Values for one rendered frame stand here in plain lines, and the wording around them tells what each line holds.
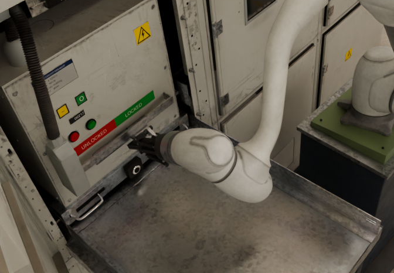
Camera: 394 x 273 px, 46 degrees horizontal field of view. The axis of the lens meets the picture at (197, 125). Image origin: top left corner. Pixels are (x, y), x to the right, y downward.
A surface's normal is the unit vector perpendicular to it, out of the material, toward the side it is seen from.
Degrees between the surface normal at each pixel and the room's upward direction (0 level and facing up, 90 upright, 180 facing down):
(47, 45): 0
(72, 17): 0
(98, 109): 90
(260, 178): 67
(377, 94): 82
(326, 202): 90
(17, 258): 90
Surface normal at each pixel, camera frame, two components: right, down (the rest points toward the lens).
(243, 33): 0.73, 0.41
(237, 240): -0.11, -0.71
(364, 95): -0.64, 0.57
